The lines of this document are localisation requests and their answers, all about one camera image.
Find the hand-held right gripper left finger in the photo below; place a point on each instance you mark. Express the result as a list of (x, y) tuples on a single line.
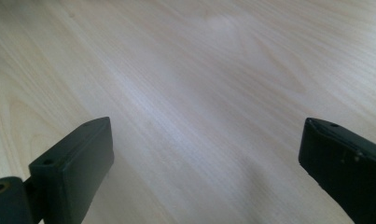
[(73, 174)]

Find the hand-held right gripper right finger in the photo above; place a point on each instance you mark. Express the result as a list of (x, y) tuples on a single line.
[(344, 168)]

